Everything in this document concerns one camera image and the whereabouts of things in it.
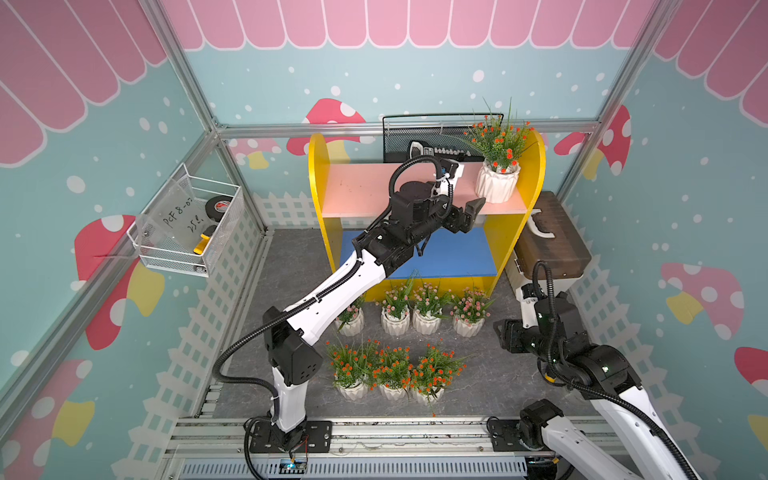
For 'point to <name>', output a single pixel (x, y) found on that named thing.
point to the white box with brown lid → (549, 236)
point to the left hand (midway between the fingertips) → (467, 198)
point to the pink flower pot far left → (350, 322)
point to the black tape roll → (217, 206)
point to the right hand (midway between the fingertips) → (504, 323)
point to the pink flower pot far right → (468, 311)
